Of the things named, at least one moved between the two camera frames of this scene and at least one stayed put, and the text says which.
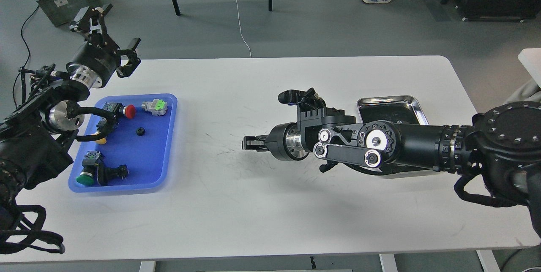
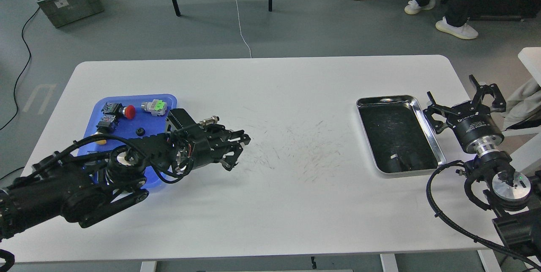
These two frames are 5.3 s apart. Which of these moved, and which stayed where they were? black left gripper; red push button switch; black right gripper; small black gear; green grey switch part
Moved: black right gripper; black left gripper
Stayed: green grey switch part; small black gear; red push button switch
